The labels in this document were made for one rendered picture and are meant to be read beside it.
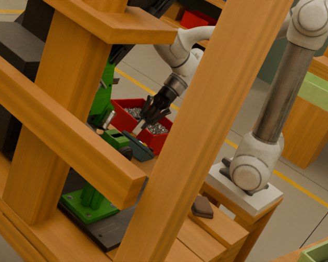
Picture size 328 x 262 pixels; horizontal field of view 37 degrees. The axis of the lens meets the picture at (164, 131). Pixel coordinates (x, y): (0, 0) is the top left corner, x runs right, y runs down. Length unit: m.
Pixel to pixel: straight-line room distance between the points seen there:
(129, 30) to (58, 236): 0.66
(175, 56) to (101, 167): 0.91
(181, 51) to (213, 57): 0.96
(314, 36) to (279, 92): 0.23
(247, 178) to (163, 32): 0.79
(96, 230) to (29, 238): 0.19
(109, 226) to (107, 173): 0.44
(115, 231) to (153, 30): 0.65
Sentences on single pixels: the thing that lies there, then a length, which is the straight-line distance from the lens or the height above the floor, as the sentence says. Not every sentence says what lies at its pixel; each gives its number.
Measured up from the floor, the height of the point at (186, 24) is 0.31.
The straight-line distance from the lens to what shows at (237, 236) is 1.77.
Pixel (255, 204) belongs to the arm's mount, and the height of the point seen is 0.89.
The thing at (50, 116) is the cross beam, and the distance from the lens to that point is 1.23.
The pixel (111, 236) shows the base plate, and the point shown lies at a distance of 1.50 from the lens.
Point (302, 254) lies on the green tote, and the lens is 1.78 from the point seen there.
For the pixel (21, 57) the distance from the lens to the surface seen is 1.57.
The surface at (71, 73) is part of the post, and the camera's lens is 1.23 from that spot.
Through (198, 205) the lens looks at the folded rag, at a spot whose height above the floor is 0.93.
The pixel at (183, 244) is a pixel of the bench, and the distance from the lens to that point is 1.63.
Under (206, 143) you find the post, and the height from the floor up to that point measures 1.42.
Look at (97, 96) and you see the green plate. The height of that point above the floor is 1.14.
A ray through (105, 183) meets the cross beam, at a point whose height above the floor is 1.22.
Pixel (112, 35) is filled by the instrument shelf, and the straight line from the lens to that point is 1.08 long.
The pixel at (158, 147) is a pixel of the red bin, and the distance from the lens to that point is 2.19.
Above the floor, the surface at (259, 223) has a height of 0.71.
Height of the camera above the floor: 1.83
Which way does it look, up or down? 25 degrees down
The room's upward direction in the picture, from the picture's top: 23 degrees clockwise
